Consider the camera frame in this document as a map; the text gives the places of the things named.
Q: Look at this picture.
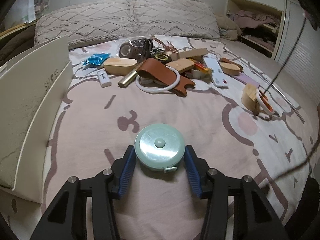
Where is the mint green tape measure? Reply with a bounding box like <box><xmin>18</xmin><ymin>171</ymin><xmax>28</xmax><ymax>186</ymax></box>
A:
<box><xmin>134</xmin><ymin>124</ymin><xmax>185</xmax><ymax>173</ymax></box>

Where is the black braided cord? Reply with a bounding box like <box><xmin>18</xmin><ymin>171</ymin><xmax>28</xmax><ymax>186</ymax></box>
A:
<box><xmin>260</xmin><ymin>17</ymin><xmax>320</xmax><ymax>188</ymax></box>

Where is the white round tape disc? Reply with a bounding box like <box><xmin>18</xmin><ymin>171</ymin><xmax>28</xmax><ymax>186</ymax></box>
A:
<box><xmin>191</xmin><ymin>69</ymin><xmax>210</xmax><ymax>79</ymax></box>

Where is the beige plush cushion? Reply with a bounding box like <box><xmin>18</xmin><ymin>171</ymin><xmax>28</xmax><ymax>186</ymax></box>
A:
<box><xmin>215</xmin><ymin>15</ymin><xmax>242</xmax><ymax>41</ymax></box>

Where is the wooden bedside shelf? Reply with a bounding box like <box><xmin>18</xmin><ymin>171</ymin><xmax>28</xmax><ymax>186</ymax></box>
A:
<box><xmin>0</xmin><ymin>22</ymin><xmax>36</xmax><ymax>47</ymax></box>

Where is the metal rod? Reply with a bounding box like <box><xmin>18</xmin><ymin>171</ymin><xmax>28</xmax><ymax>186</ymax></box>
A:
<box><xmin>251</xmin><ymin>67</ymin><xmax>305</xmax><ymax>124</ymax></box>

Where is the wall niche with clothes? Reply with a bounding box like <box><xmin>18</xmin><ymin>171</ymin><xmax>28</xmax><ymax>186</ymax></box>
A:
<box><xmin>226</xmin><ymin>0</ymin><xmax>285</xmax><ymax>59</ymax></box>

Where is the oval wooden block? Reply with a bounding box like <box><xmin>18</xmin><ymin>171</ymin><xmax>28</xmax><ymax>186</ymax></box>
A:
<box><xmin>241</xmin><ymin>83</ymin><xmax>260</xmax><ymax>115</ymax></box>

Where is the left beige knitted pillow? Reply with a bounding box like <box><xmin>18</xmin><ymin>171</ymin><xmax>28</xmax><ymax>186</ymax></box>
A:
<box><xmin>34</xmin><ymin>0</ymin><xmax>137</xmax><ymax>50</ymax></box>

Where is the brown folded blanket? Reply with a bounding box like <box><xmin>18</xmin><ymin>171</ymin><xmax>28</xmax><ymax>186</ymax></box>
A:
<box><xmin>1</xmin><ymin>25</ymin><xmax>35</xmax><ymax>66</ymax></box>

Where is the white remote control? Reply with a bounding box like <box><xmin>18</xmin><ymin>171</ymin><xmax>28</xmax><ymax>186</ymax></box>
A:
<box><xmin>203</xmin><ymin>56</ymin><xmax>228</xmax><ymax>88</ymax></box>

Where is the beige knitted pillow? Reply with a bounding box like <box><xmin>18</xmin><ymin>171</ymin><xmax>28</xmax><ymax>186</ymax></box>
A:
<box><xmin>130</xmin><ymin>0</ymin><xmax>220</xmax><ymax>40</ymax></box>
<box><xmin>34</xmin><ymin>0</ymin><xmax>137</xmax><ymax>50</ymax></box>

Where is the brown leather pouch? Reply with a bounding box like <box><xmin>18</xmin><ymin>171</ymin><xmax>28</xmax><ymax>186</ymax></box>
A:
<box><xmin>220</xmin><ymin>57</ymin><xmax>244</xmax><ymax>72</ymax></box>

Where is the white paper shopping bag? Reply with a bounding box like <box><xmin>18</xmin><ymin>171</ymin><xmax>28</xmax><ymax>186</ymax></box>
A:
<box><xmin>4</xmin><ymin>0</ymin><xmax>36</xmax><ymax>29</ymax></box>

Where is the brown leather sleeve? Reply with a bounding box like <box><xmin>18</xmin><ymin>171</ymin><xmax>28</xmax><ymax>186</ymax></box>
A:
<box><xmin>137</xmin><ymin>58</ymin><xmax>195</xmax><ymax>97</ymax></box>

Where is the white shoe box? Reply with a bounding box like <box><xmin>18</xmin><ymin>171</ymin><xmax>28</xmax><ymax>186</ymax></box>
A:
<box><xmin>1</xmin><ymin>36</ymin><xmax>69</xmax><ymax>189</ymax></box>

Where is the right beige knitted pillow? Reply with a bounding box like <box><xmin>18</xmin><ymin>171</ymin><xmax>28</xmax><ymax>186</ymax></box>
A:
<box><xmin>130</xmin><ymin>0</ymin><xmax>220</xmax><ymax>40</ymax></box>

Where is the oval wooden box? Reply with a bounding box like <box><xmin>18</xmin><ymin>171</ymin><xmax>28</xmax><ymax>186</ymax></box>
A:
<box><xmin>103</xmin><ymin>57</ymin><xmax>137</xmax><ymax>76</ymax></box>

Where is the brass metal bar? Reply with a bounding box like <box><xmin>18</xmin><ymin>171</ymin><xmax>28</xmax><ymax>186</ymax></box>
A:
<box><xmin>118</xmin><ymin>69</ymin><xmax>137</xmax><ymax>88</ymax></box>

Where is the long wooden strip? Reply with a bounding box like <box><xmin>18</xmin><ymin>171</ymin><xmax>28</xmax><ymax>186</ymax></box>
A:
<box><xmin>170</xmin><ymin>48</ymin><xmax>209</xmax><ymax>61</ymax></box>

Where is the blue foil packet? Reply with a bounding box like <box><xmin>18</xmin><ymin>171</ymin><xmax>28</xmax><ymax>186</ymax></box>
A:
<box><xmin>83</xmin><ymin>53</ymin><xmax>111</xmax><ymax>66</ymax></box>

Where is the white usb stick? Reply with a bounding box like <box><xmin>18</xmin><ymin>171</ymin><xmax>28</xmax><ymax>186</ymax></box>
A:
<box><xmin>97</xmin><ymin>70</ymin><xmax>112</xmax><ymax>88</ymax></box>

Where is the white louvered door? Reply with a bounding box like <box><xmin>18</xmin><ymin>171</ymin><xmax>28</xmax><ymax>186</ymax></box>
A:
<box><xmin>275</xmin><ymin>0</ymin><xmax>319</xmax><ymax>104</ymax></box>

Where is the small wooden block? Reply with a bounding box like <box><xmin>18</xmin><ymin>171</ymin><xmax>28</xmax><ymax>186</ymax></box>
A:
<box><xmin>166</xmin><ymin>59</ymin><xmax>195</xmax><ymax>74</ymax></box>

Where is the black gold round tin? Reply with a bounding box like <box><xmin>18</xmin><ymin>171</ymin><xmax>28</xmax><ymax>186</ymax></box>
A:
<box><xmin>153</xmin><ymin>53</ymin><xmax>171</xmax><ymax>64</ymax></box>

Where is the white ring cable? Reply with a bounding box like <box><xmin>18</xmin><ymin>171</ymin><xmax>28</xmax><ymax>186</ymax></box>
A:
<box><xmin>135</xmin><ymin>65</ymin><xmax>181</xmax><ymax>94</ymax></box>

